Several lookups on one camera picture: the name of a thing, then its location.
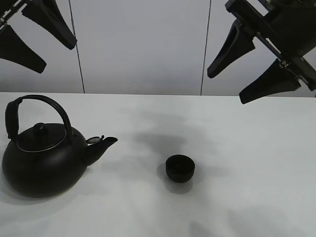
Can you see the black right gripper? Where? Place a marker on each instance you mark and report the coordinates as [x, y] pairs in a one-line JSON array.
[[291, 27]]

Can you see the small black teacup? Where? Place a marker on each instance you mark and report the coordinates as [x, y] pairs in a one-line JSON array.
[[179, 168]]

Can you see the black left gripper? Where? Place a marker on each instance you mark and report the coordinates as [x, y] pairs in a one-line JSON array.
[[44, 13]]

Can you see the black round teapot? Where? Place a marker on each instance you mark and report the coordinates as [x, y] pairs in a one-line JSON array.
[[47, 158]]

